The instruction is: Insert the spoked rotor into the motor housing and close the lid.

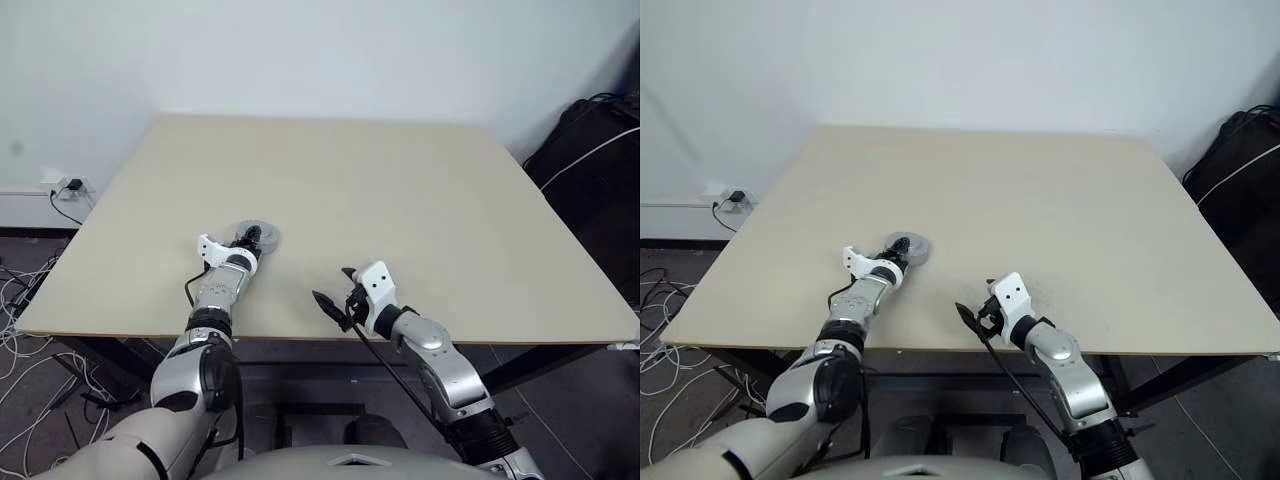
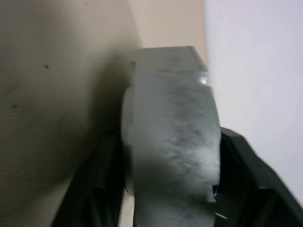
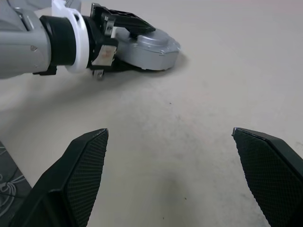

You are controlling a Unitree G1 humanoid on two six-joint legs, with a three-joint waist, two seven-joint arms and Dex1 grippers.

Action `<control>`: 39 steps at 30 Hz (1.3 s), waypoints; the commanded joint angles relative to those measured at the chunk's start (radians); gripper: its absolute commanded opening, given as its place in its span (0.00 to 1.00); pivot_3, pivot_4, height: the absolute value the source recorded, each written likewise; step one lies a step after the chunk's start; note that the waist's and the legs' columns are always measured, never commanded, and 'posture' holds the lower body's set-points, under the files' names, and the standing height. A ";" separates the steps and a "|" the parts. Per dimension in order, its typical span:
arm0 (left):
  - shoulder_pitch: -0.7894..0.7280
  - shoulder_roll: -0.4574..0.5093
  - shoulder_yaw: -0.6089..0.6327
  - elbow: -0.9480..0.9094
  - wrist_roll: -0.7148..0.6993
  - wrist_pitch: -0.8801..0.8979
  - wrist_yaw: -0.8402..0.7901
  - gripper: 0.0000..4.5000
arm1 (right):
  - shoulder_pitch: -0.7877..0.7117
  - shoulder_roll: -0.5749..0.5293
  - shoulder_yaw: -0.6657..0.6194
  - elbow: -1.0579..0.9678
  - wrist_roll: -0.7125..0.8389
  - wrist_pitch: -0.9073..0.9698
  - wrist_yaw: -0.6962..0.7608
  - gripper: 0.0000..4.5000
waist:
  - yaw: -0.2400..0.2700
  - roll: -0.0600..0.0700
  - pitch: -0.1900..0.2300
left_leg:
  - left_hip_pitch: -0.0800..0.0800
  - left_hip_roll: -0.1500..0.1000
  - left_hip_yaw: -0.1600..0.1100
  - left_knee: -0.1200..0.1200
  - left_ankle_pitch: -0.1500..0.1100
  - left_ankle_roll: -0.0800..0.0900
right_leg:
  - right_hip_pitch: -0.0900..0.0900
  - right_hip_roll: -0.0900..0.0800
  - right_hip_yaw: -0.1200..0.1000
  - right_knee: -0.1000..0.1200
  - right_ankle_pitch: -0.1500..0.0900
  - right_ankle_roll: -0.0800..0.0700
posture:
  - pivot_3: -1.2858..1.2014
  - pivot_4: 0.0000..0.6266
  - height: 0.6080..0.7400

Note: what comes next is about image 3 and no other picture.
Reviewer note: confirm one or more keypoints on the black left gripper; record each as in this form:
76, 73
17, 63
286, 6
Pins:
97, 33

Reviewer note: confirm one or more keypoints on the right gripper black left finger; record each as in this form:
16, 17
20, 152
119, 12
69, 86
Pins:
66, 184

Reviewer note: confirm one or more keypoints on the beige wooden table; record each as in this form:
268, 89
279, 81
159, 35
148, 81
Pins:
189, 94

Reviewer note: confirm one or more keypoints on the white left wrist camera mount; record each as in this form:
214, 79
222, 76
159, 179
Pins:
80, 47

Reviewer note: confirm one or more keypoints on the silver motor rotor part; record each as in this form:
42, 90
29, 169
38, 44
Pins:
154, 39

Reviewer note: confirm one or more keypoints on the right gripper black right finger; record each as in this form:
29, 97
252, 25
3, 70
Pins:
272, 177

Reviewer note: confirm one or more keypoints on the motor stator with copper windings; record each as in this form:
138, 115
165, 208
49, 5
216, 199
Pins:
146, 59

